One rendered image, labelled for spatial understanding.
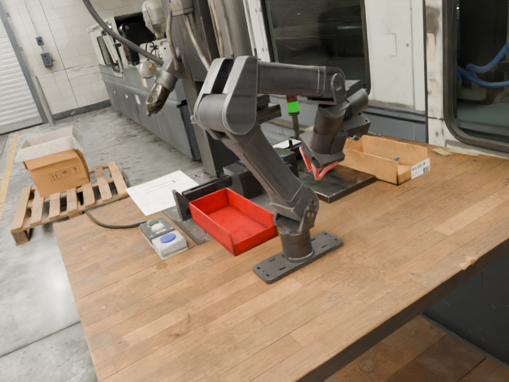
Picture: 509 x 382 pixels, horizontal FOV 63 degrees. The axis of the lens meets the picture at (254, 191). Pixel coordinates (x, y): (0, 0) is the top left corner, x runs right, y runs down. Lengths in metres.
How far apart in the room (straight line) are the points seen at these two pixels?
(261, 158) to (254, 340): 0.31
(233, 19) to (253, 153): 0.51
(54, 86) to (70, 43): 1.00
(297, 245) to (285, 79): 0.33
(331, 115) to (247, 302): 0.40
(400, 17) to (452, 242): 0.88
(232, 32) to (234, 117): 0.51
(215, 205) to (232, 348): 0.53
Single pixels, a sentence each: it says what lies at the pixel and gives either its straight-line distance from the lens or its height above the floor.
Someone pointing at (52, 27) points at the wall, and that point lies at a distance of 10.28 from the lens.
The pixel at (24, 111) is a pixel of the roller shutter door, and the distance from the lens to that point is 10.28.
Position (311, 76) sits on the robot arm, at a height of 1.26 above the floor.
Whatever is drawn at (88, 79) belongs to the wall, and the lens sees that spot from 10.32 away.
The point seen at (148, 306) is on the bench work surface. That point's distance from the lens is 0.89.
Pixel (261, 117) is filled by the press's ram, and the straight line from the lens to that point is 1.17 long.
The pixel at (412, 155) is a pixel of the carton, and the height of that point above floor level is 0.94.
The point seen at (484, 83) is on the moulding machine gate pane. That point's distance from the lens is 1.35.
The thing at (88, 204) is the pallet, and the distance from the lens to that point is 3.88.
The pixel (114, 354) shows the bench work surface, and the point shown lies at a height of 0.90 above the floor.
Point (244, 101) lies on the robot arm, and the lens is 0.67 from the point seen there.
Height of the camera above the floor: 1.40
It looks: 23 degrees down
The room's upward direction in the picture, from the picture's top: 12 degrees counter-clockwise
